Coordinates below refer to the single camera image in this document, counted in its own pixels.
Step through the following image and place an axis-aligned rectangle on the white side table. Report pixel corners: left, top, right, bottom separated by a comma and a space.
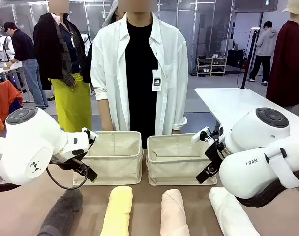
194, 87, 299, 138

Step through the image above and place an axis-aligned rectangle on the person in white shirt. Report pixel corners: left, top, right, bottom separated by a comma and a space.
90, 0, 189, 150

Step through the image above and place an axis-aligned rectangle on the white background table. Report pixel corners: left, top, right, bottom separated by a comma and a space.
0, 60, 25, 101

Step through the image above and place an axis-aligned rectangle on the white name tag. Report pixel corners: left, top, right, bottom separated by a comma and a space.
151, 69, 163, 92

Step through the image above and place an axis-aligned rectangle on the black braided cable bundle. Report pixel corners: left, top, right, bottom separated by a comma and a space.
235, 167, 299, 208

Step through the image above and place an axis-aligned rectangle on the orange jacket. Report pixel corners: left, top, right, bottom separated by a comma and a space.
0, 80, 24, 123

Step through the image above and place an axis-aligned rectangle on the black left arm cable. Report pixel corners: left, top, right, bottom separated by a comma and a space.
45, 159, 89, 190

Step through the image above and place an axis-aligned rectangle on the pink towel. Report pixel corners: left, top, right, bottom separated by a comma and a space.
160, 188, 190, 236

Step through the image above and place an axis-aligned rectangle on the man with dark cap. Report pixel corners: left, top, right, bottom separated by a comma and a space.
3, 21, 49, 110

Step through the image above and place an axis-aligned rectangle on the yellow towel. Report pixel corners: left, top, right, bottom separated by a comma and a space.
99, 185, 134, 236

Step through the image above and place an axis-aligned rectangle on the black tripod pole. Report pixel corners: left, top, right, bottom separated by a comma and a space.
240, 27, 261, 89

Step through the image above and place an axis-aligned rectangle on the person's right hand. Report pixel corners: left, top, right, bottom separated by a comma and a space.
102, 120, 115, 132

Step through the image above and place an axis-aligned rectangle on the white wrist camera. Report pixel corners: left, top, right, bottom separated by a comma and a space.
81, 127, 100, 145
191, 126, 214, 145

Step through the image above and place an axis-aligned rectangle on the wooden shoe rack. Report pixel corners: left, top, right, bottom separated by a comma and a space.
196, 57, 228, 77

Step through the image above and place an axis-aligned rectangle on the person in grey hoodie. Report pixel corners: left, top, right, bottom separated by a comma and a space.
246, 21, 278, 86

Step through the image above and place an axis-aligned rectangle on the black case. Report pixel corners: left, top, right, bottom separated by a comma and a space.
227, 49, 246, 68

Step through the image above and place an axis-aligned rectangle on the white arm strap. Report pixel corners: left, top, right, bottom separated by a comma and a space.
264, 141, 299, 189

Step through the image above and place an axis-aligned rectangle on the white towel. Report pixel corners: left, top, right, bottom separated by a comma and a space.
209, 186, 261, 236

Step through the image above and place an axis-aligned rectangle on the beige hat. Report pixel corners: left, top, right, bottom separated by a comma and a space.
282, 0, 299, 14

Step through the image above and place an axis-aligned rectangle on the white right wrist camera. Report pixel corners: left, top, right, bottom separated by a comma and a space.
191, 126, 214, 145

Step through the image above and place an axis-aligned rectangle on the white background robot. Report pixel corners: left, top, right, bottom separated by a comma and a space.
0, 35, 15, 62

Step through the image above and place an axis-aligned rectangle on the beige fabric basket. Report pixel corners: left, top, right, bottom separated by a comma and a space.
146, 133, 218, 186
72, 131, 143, 186

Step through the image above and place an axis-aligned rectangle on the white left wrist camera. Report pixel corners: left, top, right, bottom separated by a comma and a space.
81, 127, 100, 145

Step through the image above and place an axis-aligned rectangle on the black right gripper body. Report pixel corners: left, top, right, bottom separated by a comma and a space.
204, 140, 225, 171

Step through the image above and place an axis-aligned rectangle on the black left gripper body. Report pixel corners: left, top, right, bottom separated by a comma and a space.
72, 157, 92, 177

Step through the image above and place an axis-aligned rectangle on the person's right forearm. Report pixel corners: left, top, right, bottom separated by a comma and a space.
97, 98, 115, 122

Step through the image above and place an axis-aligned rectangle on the mannequin in red cape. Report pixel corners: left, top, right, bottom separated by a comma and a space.
265, 0, 299, 116

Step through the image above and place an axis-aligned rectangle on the grey towel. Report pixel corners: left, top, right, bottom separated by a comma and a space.
37, 188, 83, 236

